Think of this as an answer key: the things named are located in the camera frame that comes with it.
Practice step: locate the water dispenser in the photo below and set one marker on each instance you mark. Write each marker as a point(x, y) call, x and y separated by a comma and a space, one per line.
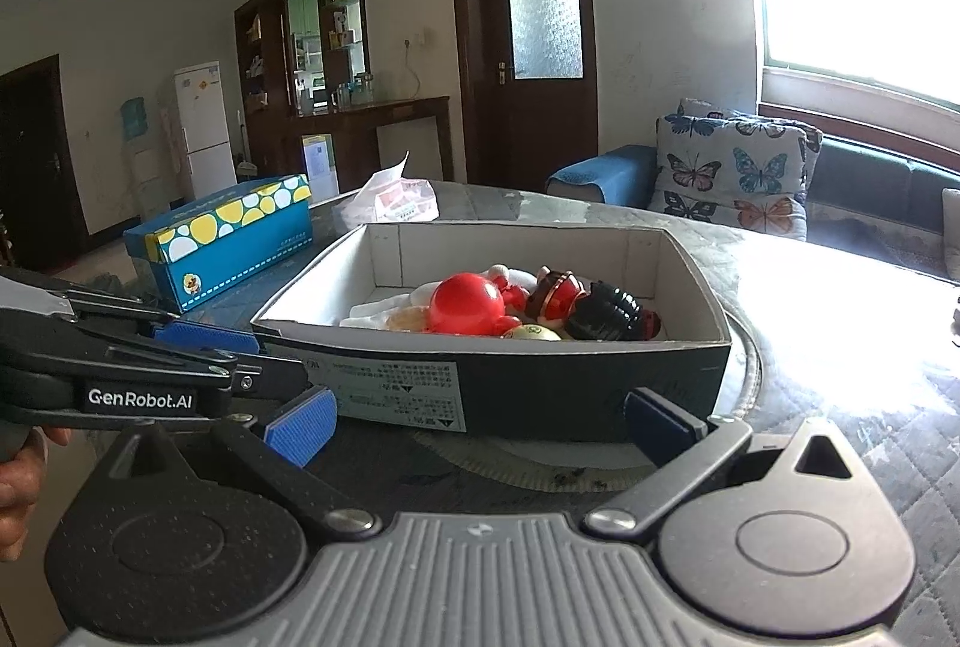
point(139, 118)

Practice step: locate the dark teal sofa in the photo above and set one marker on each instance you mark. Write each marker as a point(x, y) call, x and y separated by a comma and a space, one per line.
point(862, 175)

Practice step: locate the red round toy figure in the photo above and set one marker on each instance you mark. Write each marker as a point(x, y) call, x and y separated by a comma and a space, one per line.
point(465, 302)

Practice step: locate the blue sofa armrest cover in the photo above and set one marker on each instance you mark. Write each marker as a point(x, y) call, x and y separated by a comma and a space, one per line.
point(607, 171)

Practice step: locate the pink tissue pack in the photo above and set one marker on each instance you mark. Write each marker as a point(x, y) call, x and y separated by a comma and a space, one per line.
point(401, 201)

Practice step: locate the brown-haired doll figure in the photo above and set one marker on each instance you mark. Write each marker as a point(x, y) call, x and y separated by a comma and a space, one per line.
point(559, 295)

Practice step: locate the white refrigerator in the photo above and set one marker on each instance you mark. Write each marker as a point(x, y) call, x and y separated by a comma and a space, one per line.
point(206, 130)

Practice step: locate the butterfly print pillow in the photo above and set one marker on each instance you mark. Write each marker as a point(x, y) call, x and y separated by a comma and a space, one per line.
point(735, 175)

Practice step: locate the cardboard box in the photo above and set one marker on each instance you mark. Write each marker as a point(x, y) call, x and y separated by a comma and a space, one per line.
point(525, 392)

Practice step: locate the golden round toy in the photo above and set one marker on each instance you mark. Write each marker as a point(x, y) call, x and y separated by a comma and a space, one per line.
point(531, 333)

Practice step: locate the person's left hand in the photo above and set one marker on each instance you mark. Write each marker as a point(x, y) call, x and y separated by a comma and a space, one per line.
point(26, 504)

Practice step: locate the blue yellow-dotted tissue box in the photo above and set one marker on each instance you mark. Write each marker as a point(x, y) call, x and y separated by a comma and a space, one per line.
point(225, 242)

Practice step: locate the dark wooden door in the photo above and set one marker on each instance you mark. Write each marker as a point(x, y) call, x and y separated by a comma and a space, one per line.
point(37, 167)

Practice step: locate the grey pillow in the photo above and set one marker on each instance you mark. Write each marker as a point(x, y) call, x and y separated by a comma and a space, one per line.
point(952, 235)

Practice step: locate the dark wooden cabinet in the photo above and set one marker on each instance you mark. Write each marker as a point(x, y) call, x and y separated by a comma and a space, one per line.
point(375, 122)

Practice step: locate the black fist toy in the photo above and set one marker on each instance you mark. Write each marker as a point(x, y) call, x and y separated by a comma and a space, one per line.
point(607, 313)

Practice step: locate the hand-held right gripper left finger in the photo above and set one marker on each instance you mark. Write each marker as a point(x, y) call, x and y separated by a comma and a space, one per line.
point(304, 426)

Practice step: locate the white panel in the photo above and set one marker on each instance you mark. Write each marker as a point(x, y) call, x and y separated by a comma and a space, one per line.
point(409, 145)

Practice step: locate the dark door with glass pane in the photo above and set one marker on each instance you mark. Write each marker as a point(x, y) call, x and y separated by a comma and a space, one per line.
point(480, 92)

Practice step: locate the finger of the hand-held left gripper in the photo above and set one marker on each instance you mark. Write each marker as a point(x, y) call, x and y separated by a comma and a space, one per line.
point(210, 338)
point(274, 377)

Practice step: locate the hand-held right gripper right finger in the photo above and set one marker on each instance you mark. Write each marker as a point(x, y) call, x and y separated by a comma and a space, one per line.
point(660, 426)

